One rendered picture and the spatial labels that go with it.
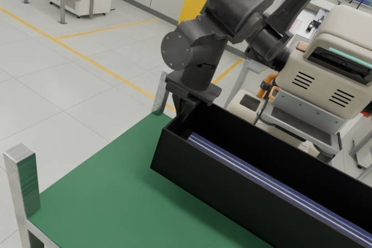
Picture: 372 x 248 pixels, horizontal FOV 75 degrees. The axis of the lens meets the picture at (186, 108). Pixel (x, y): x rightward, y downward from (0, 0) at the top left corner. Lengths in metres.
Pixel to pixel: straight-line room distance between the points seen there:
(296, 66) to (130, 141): 0.56
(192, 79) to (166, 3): 4.57
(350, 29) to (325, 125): 0.31
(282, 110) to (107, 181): 0.61
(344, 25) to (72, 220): 0.79
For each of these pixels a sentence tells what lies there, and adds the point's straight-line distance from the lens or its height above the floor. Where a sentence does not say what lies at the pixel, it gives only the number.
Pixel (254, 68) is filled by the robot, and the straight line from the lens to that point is 0.88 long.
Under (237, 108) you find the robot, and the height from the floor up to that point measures 0.80.
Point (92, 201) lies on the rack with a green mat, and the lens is 0.54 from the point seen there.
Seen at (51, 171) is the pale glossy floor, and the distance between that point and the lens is 1.80.
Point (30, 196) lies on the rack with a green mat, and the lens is 0.49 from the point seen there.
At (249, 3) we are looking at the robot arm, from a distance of 0.39.
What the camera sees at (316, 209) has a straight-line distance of 0.59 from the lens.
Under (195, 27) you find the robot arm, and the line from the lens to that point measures 0.36.
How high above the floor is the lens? 1.41
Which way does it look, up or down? 34 degrees down
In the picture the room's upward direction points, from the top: 20 degrees clockwise
